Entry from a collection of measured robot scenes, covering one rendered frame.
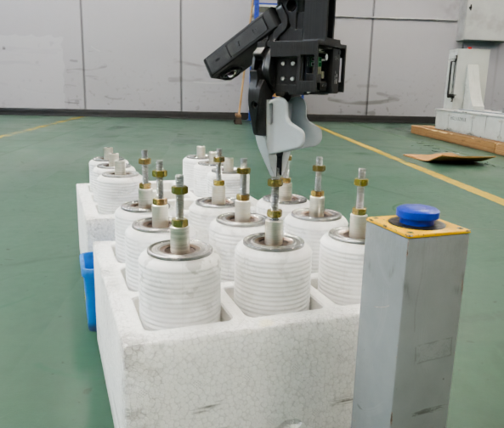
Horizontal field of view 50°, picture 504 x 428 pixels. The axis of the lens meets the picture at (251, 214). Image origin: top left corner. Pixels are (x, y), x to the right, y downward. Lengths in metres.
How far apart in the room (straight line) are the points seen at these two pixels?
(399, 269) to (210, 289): 0.22
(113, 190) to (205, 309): 0.55
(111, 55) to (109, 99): 0.54
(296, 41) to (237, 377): 0.37
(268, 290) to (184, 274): 0.11
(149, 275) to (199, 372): 0.12
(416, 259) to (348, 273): 0.19
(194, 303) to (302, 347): 0.14
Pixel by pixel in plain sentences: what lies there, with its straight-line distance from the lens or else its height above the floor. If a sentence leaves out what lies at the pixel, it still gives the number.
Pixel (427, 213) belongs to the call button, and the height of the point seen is 0.33.
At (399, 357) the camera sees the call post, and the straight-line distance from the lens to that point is 0.54.
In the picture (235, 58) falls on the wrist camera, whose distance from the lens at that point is 0.65.
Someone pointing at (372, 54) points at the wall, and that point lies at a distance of 7.37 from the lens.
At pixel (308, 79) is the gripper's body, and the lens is 0.59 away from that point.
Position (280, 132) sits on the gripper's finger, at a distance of 0.61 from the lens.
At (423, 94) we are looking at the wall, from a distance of 7.58.
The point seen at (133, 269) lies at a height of 0.20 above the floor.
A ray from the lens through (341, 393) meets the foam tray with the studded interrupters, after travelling 0.70.
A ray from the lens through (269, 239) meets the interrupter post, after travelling 0.66.
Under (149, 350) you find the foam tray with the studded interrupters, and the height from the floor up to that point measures 0.17.
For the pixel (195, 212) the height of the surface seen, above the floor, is 0.24.
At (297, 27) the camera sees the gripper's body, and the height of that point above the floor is 0.50.
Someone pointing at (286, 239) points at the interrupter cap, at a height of 0.25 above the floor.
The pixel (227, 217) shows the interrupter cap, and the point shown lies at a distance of 0.78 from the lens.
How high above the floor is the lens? 0.44
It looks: 13 degrees down
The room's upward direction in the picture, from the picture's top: 1 degrees clockwise
